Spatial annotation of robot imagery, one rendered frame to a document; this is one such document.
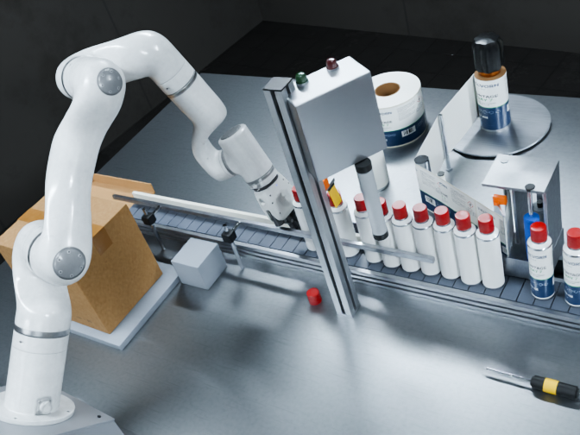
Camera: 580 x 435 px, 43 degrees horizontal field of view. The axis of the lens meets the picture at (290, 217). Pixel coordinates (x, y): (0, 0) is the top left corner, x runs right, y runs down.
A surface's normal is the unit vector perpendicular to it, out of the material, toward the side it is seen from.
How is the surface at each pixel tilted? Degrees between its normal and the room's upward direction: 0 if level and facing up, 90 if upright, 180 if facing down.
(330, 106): 90
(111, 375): 0
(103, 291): 90
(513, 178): 0
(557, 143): 0
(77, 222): 66
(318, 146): 90
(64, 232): 51
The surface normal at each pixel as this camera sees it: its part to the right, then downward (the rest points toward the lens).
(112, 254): 0.82, 0.17
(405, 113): 0.32, 0.54
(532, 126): -0.26, -0.74
